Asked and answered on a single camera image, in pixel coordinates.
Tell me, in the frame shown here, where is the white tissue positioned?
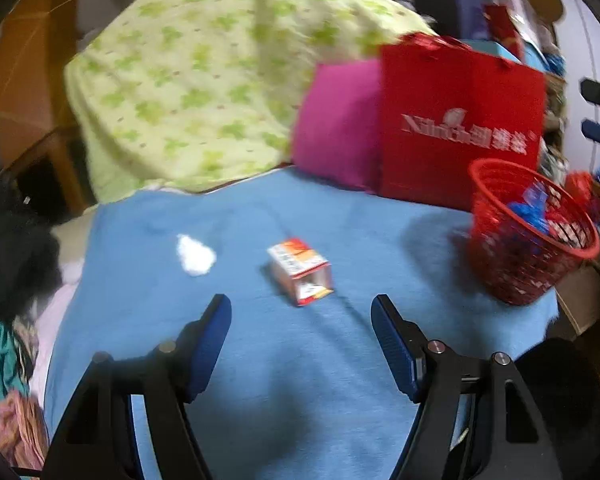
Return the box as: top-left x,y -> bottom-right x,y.
176,234 -> 216,276

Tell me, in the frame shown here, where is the small orange white carton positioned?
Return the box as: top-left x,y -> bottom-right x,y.
268,238 -> 334,307

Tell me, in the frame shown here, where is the blue plastic bag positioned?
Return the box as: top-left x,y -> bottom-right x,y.
507,182 -> 552,235

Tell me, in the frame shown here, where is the red plastic bag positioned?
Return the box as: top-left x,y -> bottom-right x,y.
564,171 -> 600,223

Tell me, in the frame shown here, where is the blue bed blanket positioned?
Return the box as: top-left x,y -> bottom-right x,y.
44,168 -> 558,479

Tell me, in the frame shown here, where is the pink orange striped cloth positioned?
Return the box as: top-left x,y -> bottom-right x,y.
0,389 -> 50,470

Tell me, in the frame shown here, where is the black clothing pile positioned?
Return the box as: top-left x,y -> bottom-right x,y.
0,179 -> 61,323

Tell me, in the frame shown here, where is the red mesh plastic basket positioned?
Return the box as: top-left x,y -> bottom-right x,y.
467,158 -> 600,306

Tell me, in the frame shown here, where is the brown wooden cabinet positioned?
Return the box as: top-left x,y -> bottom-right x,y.
0,0 -> 94,217

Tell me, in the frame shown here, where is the magenta pillow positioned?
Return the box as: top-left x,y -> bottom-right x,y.
291,58 -> 380,193

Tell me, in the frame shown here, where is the green clover pattern quilt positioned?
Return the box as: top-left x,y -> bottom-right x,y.
65,0 -> 428,204

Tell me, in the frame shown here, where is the red Nilrich paper bag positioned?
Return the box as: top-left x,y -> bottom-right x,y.
379,32 -> 546,210

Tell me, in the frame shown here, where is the navy blue bag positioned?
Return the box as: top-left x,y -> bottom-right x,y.
409,0 -> 489,42

